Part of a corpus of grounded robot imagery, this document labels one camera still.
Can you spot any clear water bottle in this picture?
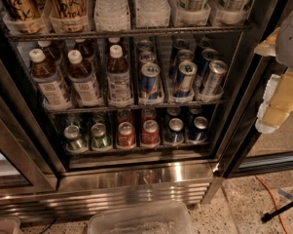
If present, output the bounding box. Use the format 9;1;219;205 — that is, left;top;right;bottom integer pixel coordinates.
135;0;170;28
93;0;130;31

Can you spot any orange la croix can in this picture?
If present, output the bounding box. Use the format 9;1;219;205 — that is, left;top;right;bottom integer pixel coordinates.
51;0;87;32
1;0;41;34

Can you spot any blue soda can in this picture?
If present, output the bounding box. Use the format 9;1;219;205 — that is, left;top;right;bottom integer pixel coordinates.
188;116;208;142
165;118;184;145

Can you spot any right white green can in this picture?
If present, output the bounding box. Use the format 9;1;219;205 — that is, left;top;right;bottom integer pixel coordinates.
208;0;251;26

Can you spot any front left Red Bull can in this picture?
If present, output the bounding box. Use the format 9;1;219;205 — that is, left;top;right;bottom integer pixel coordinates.
138;63;164;104

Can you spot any stainless steel fridge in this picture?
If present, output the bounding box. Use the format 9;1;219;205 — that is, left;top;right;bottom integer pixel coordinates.
0;0;293;224

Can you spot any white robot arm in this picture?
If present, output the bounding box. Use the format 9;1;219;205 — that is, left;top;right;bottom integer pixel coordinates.
254;11;293;134

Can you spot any green soda can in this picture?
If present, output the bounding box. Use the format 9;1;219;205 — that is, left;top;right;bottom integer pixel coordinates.
91;123;112;151
63;125;88;153

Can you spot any orange extension cable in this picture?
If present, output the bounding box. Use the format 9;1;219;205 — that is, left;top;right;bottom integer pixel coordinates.
254;175;290;234

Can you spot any left blue soda can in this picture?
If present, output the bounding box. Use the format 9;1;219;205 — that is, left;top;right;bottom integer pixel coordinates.
165;118;184;145

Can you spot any right clear water bottle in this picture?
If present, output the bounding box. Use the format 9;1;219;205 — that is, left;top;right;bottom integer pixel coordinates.
135;0;170;28

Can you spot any front middle Red Bull can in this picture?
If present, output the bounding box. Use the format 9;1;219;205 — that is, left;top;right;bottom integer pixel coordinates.
168;60;197;103

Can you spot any clear plastic bin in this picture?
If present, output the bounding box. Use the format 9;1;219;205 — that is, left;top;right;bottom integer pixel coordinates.
87;201;194;234

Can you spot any front right tea bottle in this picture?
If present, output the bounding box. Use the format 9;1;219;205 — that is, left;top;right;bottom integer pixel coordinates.
107;45;133;107

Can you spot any left green soda can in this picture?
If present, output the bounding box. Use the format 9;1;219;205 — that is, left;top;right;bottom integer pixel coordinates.
63;125;88;153

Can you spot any front right Red Bull can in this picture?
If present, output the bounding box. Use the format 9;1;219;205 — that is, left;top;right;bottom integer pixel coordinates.
195;60;228;102

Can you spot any front middle tea bottle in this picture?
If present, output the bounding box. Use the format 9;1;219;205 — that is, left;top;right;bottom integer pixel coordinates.
68;50;102;107

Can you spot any left red soda can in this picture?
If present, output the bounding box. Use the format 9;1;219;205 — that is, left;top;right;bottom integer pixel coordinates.
117;122;136;149

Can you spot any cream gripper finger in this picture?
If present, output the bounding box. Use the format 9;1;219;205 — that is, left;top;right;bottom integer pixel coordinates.
254;27;279;57
255;69;293;134

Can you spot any black stand leg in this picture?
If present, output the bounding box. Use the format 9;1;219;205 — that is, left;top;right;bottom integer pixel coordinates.
261;201;293;223

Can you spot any white green can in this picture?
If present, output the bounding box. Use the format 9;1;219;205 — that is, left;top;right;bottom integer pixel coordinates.
208;0;251;26
169;0;211;27

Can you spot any front left tea bottle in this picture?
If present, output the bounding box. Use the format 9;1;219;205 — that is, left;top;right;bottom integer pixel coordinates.
29;49;72;110

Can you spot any right green soda can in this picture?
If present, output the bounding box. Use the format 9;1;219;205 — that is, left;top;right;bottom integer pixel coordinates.
91;123;112;151

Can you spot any red soda can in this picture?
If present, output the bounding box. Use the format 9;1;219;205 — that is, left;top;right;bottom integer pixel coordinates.
117;122;136;149
141;120;160;146

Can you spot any tea bottle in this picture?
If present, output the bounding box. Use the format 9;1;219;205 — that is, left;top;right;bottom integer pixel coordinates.
68;50;102;107
107;45;133;107
29;49;72;110

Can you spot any right red soda can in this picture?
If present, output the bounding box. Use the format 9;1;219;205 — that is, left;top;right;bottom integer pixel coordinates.
141;120;160;146

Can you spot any left orange La Croix can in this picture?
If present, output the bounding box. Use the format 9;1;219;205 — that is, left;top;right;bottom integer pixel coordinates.
1;0;41;34

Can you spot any left clear water bottle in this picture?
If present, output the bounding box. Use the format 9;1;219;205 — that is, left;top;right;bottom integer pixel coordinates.
93;0;130;31

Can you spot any red bull can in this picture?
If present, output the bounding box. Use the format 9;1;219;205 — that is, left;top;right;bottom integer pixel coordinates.
138;63;164;104
195;60;228;102
168;60;197;103

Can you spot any right orange La Croix can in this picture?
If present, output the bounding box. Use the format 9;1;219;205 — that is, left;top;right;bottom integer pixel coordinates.
51;0;87;32

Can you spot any left white green can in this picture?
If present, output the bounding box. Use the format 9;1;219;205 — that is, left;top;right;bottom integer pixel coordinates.
169;0;211;27

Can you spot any right blue soda can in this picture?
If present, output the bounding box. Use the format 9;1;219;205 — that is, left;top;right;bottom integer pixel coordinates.
188;116;208;142

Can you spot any open glass fridge door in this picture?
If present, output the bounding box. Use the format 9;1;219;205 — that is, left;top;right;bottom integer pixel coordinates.
213;0;293;178

